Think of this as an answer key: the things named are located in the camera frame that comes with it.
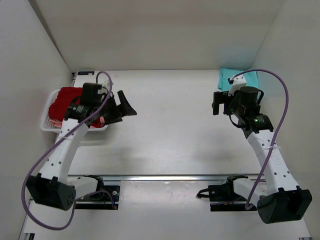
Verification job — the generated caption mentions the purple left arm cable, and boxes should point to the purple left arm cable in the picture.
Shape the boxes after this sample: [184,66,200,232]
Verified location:
[21,71,116,230]

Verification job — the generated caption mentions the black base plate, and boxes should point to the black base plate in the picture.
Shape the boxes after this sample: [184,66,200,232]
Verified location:
[75,175,121,211]
[195,175,249,212]

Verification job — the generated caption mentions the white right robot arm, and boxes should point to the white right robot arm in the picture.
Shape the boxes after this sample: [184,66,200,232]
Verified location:
[212,86,312,224]

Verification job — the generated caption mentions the red t-shirt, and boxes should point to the red t-shirt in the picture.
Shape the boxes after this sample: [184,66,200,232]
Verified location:
[48,87,101,129]

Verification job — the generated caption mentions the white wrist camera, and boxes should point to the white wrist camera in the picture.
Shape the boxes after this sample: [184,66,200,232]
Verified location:
[228,74,247,97]
[100,80,113,94]

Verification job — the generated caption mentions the turquoise folded t-shirt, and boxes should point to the turquoise folded t-shirt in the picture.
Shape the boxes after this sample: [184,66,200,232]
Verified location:
[217,68,259,92]

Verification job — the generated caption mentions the aluminium table rail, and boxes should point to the aluminium table rail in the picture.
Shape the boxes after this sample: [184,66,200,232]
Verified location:
[67,174,266,183]

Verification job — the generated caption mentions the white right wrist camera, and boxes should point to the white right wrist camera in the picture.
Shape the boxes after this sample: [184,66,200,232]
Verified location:
[228,74,247,97]

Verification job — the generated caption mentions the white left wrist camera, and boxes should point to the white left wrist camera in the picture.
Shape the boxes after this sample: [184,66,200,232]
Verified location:
[100,80,113,94]

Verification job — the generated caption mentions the blue label sticker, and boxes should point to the blue label sticker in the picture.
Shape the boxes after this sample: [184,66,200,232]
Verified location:
[77,71,95,76]

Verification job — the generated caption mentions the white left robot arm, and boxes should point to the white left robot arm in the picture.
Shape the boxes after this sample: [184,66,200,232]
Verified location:
[26,83,137,211]

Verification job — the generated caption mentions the pink t-shirt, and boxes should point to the pink t-shirt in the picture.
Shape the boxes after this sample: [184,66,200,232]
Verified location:
[50,118,105,129]

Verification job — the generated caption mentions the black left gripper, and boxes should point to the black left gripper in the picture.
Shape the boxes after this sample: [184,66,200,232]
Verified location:
[97,87,138,122]

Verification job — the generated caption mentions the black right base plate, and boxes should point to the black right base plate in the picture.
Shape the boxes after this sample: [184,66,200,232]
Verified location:
[195,175,249,212]

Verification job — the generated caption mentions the white plastic basket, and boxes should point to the white plastic basket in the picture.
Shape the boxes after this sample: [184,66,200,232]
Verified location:
[40,88,110,133]

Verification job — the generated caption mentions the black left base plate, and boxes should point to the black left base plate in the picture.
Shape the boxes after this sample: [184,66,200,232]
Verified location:
[75,175,121,211]

